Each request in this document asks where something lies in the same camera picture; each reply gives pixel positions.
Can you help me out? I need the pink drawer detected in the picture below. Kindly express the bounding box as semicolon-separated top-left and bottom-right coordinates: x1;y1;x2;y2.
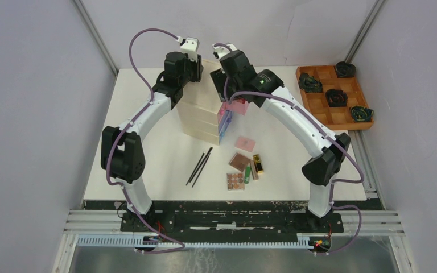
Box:
224;98;249;115

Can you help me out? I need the cream drawer organizer cabinet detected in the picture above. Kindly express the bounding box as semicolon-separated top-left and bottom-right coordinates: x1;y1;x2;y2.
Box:
176;60;233;145

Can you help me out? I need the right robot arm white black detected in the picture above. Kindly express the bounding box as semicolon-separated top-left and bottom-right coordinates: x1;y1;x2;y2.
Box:
211;45;351;232

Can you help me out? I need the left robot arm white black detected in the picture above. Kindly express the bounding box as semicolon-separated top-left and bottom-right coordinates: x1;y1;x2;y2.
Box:
100;51;203;231

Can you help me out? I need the dark rolled cloth left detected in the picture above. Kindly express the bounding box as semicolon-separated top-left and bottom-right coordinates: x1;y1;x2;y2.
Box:
298;72;323;93

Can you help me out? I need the dark rolled cloth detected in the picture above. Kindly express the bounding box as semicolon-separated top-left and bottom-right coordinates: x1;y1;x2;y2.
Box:
325;89;348;107
298;72;323;93
349;106;374;122
334;61;357;78

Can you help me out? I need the brown square blush compact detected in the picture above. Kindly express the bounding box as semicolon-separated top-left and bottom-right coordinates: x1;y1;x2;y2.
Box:
229;152;250;172

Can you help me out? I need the green lipstick tube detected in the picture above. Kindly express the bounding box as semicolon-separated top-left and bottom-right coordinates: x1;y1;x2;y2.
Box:
244;166;251;184

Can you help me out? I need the rose gold lipstick tube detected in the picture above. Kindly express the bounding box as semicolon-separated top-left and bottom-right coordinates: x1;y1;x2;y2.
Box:
250;160;259;181

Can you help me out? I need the orange wooden compartment tray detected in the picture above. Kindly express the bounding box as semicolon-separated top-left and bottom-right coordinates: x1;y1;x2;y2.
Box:
296;65;374;130

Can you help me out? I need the dark rolled cloth middle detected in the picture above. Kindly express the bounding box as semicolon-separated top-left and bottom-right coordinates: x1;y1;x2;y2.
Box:
325;89;348;107

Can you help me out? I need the eyeshadow palette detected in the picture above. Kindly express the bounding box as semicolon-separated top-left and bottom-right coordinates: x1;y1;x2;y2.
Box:
226;173;245;191

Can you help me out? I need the dark rolled cloth back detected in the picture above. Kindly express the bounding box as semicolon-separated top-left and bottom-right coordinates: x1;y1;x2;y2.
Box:
334;61;357;78

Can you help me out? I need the dark rolled cloth front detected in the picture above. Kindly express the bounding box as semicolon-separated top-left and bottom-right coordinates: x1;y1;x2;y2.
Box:
349;106;374;122

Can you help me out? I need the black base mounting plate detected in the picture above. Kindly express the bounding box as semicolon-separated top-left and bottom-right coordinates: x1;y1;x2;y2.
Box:
119;209;344;234

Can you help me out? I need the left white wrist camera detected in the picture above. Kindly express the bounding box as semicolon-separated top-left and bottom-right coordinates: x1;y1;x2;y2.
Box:
180;37;200;63

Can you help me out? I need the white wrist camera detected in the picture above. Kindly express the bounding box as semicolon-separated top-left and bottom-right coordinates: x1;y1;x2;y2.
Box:
180;37;200;63
212;43;237;60

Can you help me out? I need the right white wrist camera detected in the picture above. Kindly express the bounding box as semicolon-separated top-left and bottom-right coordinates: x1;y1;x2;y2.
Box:
212;43;237;60

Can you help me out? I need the white slotted cable duct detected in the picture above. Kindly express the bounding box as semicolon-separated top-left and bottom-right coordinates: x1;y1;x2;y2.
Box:
76;234;311;250

